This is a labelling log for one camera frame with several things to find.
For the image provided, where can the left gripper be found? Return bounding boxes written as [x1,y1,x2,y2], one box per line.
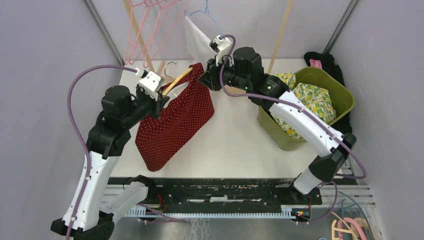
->
[122,82,170,128]

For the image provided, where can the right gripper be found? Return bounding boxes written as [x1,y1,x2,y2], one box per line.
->
[197,53,251,91]

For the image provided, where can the red polka dot skirt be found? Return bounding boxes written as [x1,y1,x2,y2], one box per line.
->
[135,63,215,172]

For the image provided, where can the white garment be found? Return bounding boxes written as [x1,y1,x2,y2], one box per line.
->
[183,16,216,69]

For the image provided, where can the blue wire hanger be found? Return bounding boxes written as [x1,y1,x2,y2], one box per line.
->
[184,0,223,36]

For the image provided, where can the lemon print skirt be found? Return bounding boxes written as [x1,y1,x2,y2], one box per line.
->
[275,73,337,124]

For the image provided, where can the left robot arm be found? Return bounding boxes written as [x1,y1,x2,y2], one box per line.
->
[50,85,170,240]

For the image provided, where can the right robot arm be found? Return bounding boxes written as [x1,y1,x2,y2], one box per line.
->
[199,47,357,204]

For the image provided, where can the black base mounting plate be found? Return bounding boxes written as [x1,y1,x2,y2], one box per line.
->
[105,177,323,215]

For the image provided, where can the pink garment in corner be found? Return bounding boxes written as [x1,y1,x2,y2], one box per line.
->
[309,59,323,69]

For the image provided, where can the wooden clothes rack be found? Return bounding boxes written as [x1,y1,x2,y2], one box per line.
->
[122,0,295,95]

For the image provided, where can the black garment behind basket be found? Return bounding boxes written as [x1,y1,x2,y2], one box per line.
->
[303,51,353,134]

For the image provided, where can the olive green plastic basket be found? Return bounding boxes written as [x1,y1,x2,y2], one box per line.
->
[257,67,355,151]

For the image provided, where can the pile of spare hangers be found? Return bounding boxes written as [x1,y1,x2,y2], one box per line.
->
[328,196,381,240]

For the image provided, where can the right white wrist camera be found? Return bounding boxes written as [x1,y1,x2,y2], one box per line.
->
[209,34,234,67]

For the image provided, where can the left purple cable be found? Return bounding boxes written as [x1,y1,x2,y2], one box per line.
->
[64,64,188,240]

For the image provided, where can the left aluminium frame post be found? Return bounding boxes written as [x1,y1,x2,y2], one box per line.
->
[82,0,124,66]

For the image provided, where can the aluminium frame post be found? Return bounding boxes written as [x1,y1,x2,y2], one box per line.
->
[322,0,361,54]
[82,0,124,66]

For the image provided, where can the right aluminium frame post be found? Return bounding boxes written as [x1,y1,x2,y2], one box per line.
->
[322,0,361,54]

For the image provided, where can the white slotted cable duct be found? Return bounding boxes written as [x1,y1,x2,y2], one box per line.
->
[124,206,296,220]

